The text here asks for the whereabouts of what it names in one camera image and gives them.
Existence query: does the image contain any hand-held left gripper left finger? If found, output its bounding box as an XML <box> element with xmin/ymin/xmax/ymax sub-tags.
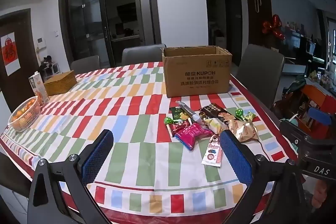
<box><xmin>27</xmin><ymin>129</ymin><xmax>114</xmax><ymax>224</ymax></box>

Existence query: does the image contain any brown cardboard box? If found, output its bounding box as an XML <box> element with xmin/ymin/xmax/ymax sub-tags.
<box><xmin>162</xmin><ymin>46</ymin><xmax>233</xmax><ymax>98</ymax></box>

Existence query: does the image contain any colourful striped tablecloth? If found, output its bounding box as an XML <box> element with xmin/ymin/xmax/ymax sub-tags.
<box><xmin>0</xmin><ymin>60</ymin><xmax>302</xmax><ymax>224</ymax></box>

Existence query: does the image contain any silver stick packet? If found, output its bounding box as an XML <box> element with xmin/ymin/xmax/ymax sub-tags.
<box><xmin>175</xmin><ymin>101</ymin><xmax>201</xmax><ymax>123</ymax></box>

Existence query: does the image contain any person's right hand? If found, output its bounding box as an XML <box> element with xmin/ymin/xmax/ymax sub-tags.
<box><xmin>312</xmin><ymin>182</ymin><xmax>334</xmax><ymax>211</ymax></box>

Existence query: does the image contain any grey dining chair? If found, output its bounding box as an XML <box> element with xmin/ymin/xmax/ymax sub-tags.
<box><xmin>70</xmin><ymin>55</ymin><xmax>101</xmax><ymax>75</ymax></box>
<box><xmin>235</xmin><ymin>43</ymin><xmax>285</xmax><ymax>110</ymax></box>
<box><xmin>121</xmin><ymin>43</ymin><xmax>167</xmax><ymax>66</ymax></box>

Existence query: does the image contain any red white door poster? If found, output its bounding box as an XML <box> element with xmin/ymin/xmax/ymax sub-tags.
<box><xmin>0</xmin><ymin>32</ymin><xmax>21</xmax><ymax>76</ymax></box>

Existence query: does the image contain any dark brown snack packet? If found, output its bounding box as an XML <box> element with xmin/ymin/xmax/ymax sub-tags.
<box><xmin>199</xmin><ymin>103</ymin><xmax>235</xmax><ymax>122</ymax></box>

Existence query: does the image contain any white plastic basket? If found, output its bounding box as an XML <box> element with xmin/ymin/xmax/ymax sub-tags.
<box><xmin>8</xmin><ymin>96</ymin><xmax>42</xmax><ymax>133</ymax></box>

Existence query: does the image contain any dark wooden door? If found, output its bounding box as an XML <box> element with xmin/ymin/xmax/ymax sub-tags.
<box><xmin>0</xmin><ymin>9</ymin><xmax>40</xmax><ymax>106</ymax></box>

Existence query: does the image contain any red snack packet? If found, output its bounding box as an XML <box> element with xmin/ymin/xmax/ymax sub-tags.
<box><xmin>168</xmin><ymin>119</ymin><xmax>193</xmax><ymax>137</ymax></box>

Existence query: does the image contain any white pink bar packet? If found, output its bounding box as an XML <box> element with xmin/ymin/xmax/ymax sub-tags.
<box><xmin>201</xmin><ymin>135</ymin><xmax>223</xmax><ymax>167</ymax></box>

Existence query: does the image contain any tan pastry packet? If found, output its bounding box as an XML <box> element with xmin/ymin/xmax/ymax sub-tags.
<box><xmin>227</xmin><ymin>119</ymin><xmax>260</xmax><ymax>143</ymax></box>

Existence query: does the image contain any dark display shelf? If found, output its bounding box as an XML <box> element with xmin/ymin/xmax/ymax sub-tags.
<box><xmin>278</xmin><ymin>19</ymin><xmax>336</xmax><ymax>77</ymax></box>

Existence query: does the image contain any white orange drink carton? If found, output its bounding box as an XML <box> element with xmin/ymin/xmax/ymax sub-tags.
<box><xmin>28</xmin><ymin>71</ymin><xmax>50</xmax><ymax>106</ymax></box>

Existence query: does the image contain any dark green cracker packet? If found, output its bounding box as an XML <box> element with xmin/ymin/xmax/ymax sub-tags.
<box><xmin>169</xmin><ymin>106</ymin><xmax>184</xmax><ymax>121</ymax></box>

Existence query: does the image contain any dark tall cabinet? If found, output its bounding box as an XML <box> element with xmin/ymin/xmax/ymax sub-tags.
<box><xmin>243</xmin><ymin>0</ymin><xmax>273</xmax><ymax>51</ymax></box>

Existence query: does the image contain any orange red box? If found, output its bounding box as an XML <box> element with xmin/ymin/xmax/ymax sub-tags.
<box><xmin>299</xmin><ymin>84</ymin><xmax>336</xmax><ymax>130</ymax></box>

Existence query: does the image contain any small white shelf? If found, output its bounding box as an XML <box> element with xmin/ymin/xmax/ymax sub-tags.
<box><xmin>39</xmin><ymin>55</ymin><xmax>59</xmax><ymax>75</ymax></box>

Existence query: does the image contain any pink snack packet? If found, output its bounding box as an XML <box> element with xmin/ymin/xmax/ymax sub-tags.
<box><xmin>175</xmin><ymin>123</ymin><xmax>214</xmax><ymax>151</ymax></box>

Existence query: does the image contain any red foil balloon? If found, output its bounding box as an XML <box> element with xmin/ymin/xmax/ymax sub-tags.
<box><xmin>262</xmin><ymin>14</ymin><xmax>285</xmax><ymax>41</ymax></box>

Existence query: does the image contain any pile of oranges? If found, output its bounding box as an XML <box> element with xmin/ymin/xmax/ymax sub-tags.
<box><xmin>11</xmin><ymin>98</ymin><xmax>40</xmax><ymax>122</ymax></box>

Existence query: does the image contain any pale yellow snack packet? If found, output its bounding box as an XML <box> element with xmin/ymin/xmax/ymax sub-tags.
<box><xmin>203</xmin><ymin>118</ymin><xmax>227</xmax><ymax>135</ymax></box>

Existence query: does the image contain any dark sliding glass door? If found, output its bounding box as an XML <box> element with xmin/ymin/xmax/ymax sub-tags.
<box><xmin>58</xmin><ymin>0</ymin><xmax>162</xmax><ymax>68</ymax></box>

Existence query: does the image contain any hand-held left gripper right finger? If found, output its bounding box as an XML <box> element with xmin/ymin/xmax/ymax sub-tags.
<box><xmin>219</xmin><ymin>130</ymin><xmax>311</xmax><ymax>224</ymax></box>

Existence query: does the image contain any woven wicker box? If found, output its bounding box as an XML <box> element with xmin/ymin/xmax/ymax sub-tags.
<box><xmin>43</xmin><ymin>70</ymin><xmax>78</xmax><ymax>96</ymax></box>

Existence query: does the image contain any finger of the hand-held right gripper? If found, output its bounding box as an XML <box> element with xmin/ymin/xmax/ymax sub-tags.
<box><xmin>307</xmin><ymin>107</ymin><xmax>333</xmax><ymax>126</ymax></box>
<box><xmin>279</xmin><ymin>119</ymin><xmax>336</xmax><ymax>144</ymax></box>

